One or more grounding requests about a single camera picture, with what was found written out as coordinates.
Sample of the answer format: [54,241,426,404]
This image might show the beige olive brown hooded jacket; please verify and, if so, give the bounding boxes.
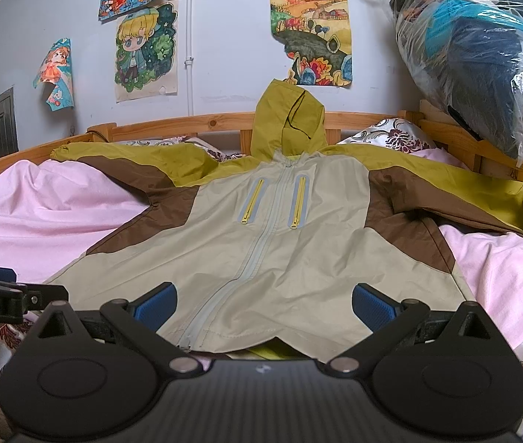
[52,81,523,361]

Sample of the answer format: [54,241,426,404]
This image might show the plastic bag of clothes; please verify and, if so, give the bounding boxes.
[388,0,523,163]

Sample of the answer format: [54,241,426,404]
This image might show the pink bed sheet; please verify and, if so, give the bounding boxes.
[0,160,523,346]

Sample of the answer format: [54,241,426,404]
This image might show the floral satin pillow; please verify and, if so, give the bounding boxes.
[339,118,437,154]

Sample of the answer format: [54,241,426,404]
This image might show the small curled girl poster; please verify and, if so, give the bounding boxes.
[33,38,74,111]

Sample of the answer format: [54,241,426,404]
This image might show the blond anime boy poster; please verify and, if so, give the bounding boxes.
[114,2,178,103]

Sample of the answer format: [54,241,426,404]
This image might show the landscape painting poster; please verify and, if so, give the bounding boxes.
[270,0,353,87]

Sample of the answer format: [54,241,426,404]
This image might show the wooden bed frame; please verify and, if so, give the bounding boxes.
[0,100,523,181]

